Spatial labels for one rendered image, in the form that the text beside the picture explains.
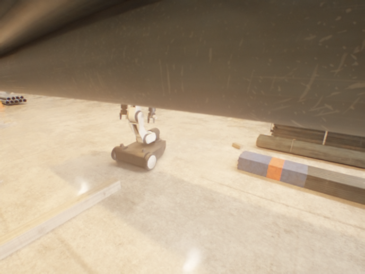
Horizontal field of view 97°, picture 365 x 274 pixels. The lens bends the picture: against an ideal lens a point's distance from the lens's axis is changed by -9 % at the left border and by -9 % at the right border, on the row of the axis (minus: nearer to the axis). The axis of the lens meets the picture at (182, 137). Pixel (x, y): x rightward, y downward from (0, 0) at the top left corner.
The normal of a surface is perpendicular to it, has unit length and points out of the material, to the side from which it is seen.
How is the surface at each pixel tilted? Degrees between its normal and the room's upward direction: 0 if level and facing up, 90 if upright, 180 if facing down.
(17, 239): 90
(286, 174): 90
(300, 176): 90
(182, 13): 71
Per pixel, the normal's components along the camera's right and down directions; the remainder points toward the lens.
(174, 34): -0.55, 0.21
